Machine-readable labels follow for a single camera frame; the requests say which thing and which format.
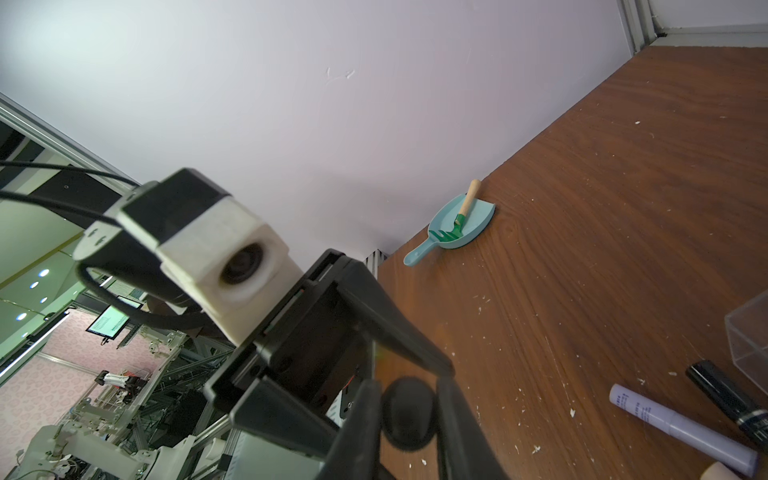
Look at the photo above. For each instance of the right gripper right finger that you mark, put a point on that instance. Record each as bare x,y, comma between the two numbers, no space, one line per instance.
463,451

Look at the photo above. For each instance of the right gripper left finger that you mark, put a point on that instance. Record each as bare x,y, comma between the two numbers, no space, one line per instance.
355,451

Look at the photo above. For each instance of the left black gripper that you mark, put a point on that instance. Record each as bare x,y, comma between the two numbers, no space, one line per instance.
310,349

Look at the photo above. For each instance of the black lipstick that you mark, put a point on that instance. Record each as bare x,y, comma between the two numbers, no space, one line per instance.
409,414
738,406

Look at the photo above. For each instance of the clear acrylic lipstick organizer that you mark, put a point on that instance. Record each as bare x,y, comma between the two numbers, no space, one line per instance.
746,329

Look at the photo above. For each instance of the peach lip gloss tube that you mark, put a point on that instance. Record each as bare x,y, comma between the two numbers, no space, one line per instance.
718,471

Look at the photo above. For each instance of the lilac lip tube left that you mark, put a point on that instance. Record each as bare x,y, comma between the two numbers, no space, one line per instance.
732,454

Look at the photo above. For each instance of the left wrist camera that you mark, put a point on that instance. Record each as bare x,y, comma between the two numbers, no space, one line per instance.
188,242

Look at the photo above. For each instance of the green rake wooden handle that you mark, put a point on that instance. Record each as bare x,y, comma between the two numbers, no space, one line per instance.
460,218

